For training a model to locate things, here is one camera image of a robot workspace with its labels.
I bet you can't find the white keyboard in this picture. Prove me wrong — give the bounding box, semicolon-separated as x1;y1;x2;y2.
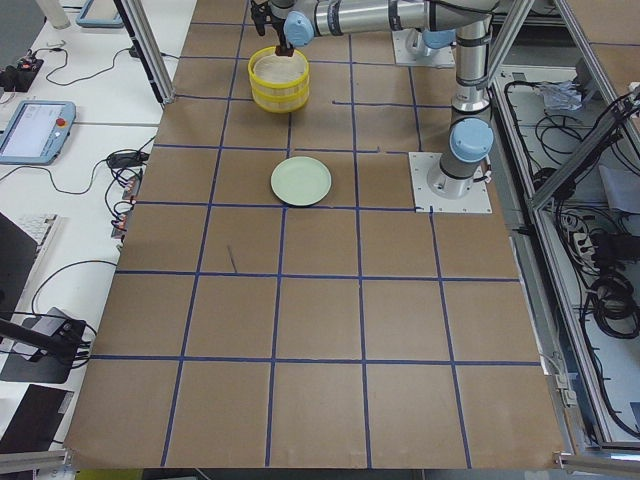
17;213;65;271

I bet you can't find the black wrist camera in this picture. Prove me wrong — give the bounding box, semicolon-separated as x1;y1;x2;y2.
250;0;270;37

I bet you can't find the yellow steamer layer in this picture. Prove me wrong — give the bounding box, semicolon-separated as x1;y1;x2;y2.
248;47;310;97
252;87;310;113

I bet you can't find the aluminium frame post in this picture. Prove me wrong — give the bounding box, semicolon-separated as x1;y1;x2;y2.
114;0;175;106

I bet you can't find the brown steamed bun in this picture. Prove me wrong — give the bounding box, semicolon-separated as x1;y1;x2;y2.
275;45;295;57

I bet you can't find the black laptop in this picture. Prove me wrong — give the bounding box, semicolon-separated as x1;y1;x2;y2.
0;214;38;321

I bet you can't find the black power adapter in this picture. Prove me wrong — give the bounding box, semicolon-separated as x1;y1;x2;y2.
107;151;149;169

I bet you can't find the black camera stand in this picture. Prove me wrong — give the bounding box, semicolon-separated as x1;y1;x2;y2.
1;308;88;384

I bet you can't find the white steamer cloth liner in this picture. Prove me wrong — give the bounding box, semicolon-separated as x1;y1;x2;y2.
253;54;307;84

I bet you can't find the blue teach pendant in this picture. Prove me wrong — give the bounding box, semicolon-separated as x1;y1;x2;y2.
1;100;76;166
76;0;124;29

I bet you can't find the light green plate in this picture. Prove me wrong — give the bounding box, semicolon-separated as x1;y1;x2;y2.
270;156;332;206

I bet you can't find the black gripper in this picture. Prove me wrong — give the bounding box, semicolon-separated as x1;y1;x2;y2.
267;0;292;54

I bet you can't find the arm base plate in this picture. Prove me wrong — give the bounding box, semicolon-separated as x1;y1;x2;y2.
392;29;456;69
408;152;492;215

